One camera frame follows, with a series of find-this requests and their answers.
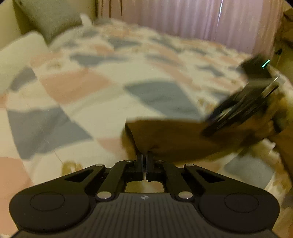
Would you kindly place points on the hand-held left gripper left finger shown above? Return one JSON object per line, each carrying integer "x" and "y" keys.
{"x": 135, "y": 169}

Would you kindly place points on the grey square pillow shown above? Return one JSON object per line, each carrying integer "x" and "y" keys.
{"x": 52, "y": 20}

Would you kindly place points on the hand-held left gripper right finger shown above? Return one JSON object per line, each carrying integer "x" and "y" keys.
{"x": 153, "y": 169}

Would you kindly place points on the pink curtain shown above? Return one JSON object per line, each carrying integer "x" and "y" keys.
{"x": 183, "y": 20}

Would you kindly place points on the long white pillow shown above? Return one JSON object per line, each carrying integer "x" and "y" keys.
{"x": 18, "y": 55}

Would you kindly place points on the brown long-sleeve shirt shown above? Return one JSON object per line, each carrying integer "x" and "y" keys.
{"x": 174, "y": 137}

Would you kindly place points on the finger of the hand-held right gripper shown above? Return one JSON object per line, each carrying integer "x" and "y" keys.
{"x": 229, "y": 116}

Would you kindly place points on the checkered quilt with bear print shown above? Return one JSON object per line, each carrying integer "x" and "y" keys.
{"x": 91, "y": 96}

